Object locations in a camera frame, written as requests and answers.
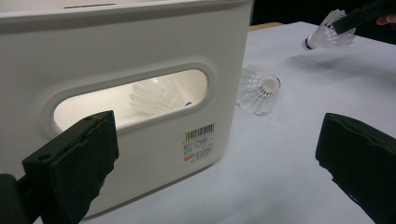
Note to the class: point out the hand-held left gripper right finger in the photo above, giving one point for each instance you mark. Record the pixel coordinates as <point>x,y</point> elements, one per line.
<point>364,161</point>

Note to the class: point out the white plastic storage bin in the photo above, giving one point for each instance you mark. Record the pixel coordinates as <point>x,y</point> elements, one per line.
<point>155,46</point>

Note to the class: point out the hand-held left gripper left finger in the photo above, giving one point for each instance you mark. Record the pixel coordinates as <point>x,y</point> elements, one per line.
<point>71,161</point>

